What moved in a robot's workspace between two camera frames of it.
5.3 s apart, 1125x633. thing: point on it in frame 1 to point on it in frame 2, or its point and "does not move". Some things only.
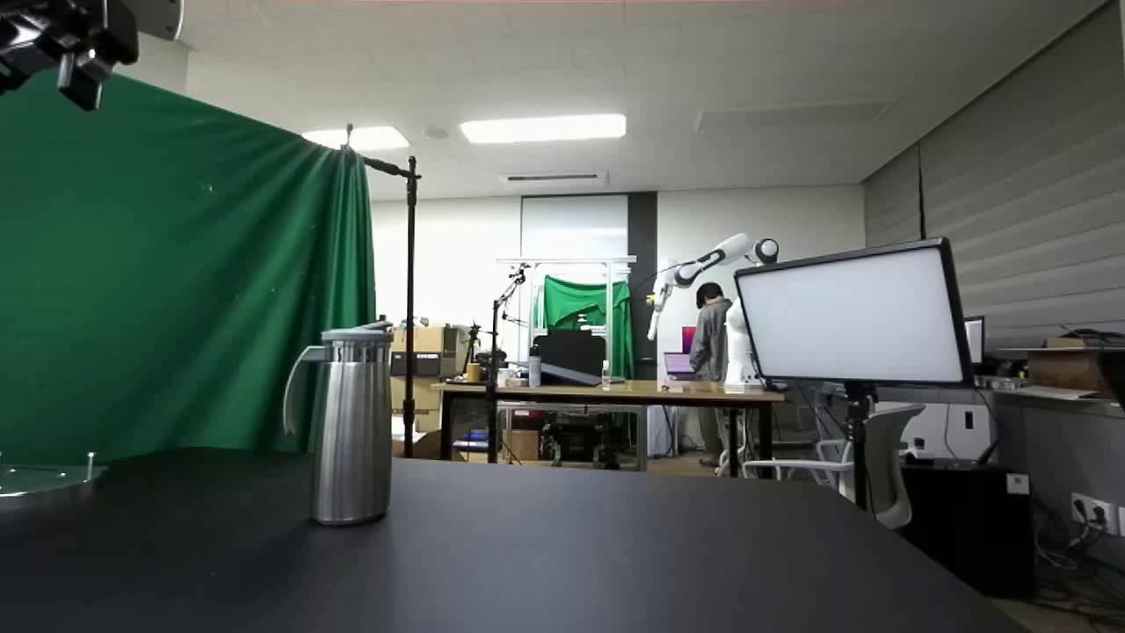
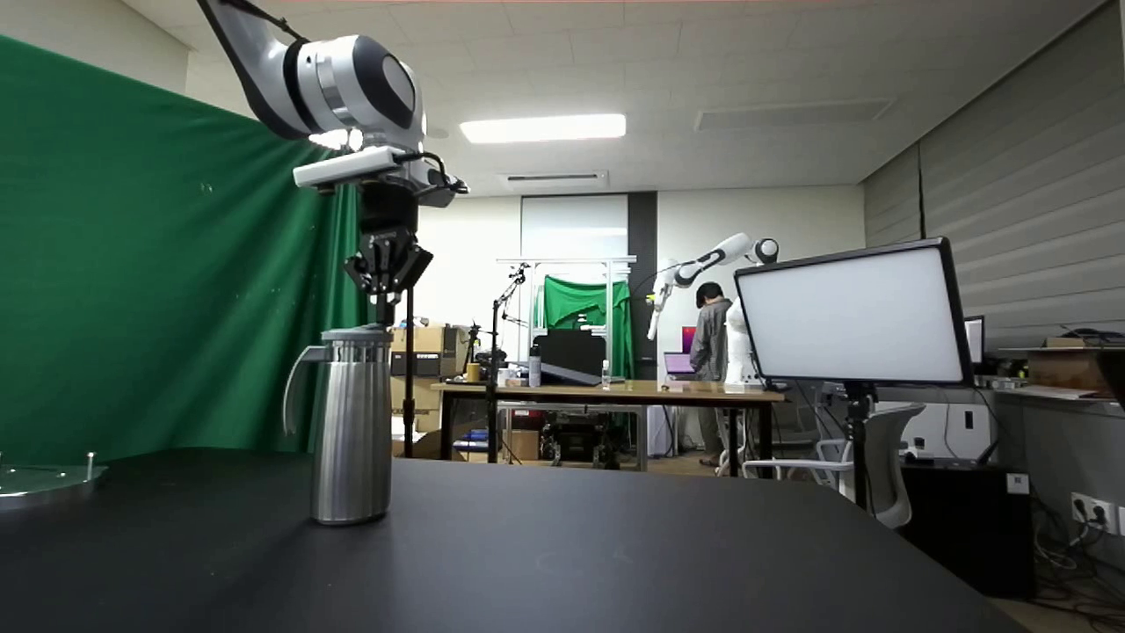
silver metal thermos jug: [353, 422] does not move
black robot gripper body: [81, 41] to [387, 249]
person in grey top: [713, 367] does not move
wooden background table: [614, 395] does not move
